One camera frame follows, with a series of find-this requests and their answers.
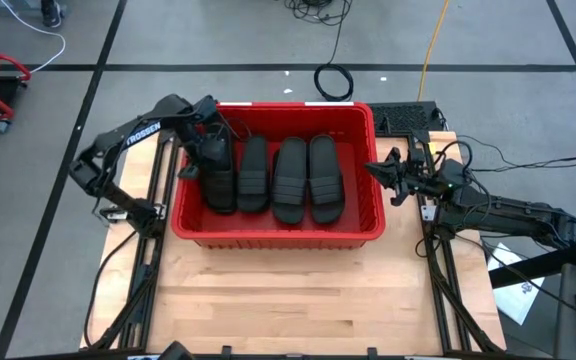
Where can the white paper sheet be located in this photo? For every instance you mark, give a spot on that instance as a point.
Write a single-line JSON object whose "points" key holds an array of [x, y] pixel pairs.
{"points": [[513, 300]]}

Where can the grey rolling cart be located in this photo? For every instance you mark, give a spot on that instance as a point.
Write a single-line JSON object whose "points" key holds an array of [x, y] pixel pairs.
{"points": [[13, 5]]}

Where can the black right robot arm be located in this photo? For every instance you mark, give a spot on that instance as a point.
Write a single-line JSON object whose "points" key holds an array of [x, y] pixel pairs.
{"points": [[508, 215]]}

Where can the black perforated metal box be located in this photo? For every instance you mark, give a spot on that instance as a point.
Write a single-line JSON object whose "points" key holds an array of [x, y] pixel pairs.
{"points": [[405, 117]]}

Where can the black foam slide sandal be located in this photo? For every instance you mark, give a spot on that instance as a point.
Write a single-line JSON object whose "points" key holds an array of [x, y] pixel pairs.
{"points": [[253, 175], [326, 175], [290, 180], [220, 192]]}

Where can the person's shoe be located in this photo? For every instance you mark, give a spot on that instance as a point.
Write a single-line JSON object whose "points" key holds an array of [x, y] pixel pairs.
{"points": [[51, 14]]}

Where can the black desk bar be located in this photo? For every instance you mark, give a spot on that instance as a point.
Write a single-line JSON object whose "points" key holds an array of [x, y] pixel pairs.
{"points": [[543, 265]]}

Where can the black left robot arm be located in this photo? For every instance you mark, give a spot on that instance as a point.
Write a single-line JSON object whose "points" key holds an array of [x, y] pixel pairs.
{"points": [[133, 137]]}

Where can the red plastic bin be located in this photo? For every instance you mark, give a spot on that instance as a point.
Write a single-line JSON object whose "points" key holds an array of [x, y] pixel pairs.
{"points": [[358, 200]]}

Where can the small silver metal bracket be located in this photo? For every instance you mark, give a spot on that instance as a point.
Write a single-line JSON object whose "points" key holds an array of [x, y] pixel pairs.
{"points": [[113, 215]]}

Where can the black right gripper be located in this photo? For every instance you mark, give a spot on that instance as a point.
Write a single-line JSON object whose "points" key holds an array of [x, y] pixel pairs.
{"points": [[428, 175]]}

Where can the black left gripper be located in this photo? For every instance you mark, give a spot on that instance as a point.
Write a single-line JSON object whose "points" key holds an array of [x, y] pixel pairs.
{"points": [[213, 150]]}

